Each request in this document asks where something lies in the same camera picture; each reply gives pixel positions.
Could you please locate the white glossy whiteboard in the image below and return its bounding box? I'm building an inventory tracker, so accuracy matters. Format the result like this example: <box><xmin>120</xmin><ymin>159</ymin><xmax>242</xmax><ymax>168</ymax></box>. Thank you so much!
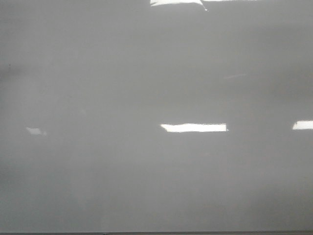
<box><xmin>0</xmin><ymin>0</ymin><xmax>313</xmax><ymax>233</ymax></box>

